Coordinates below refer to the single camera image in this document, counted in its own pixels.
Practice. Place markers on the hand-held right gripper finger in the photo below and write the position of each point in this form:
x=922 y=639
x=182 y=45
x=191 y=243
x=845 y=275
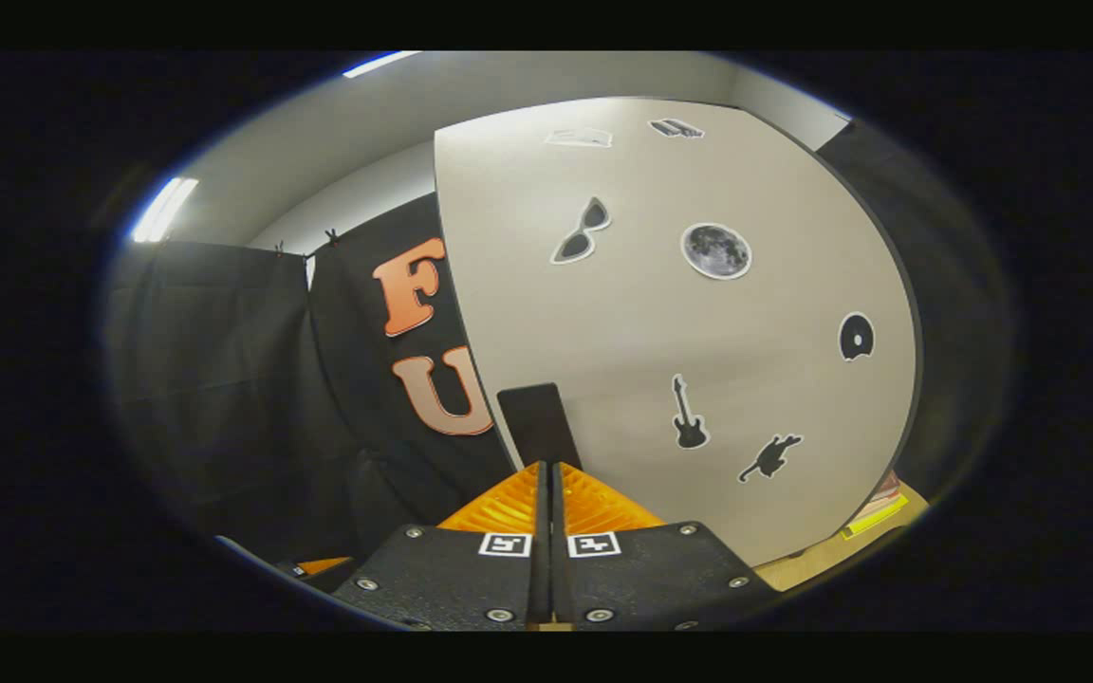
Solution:
x=561 y=579
x=540 y=579

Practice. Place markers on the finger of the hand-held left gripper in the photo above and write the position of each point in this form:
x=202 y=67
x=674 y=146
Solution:
x=324 y=566

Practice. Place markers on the white cabinet door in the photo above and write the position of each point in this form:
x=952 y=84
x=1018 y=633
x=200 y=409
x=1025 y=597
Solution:
x=651 y=332

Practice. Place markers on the yellow thin book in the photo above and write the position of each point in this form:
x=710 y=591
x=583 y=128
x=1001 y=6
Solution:
x=874 y=517

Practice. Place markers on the brown thin book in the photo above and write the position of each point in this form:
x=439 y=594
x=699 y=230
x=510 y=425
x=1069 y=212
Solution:
x=886 y=491

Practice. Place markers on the ceiling light panel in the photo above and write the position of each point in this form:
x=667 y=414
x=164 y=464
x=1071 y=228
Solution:
x=380 y=64
x=164 y=209

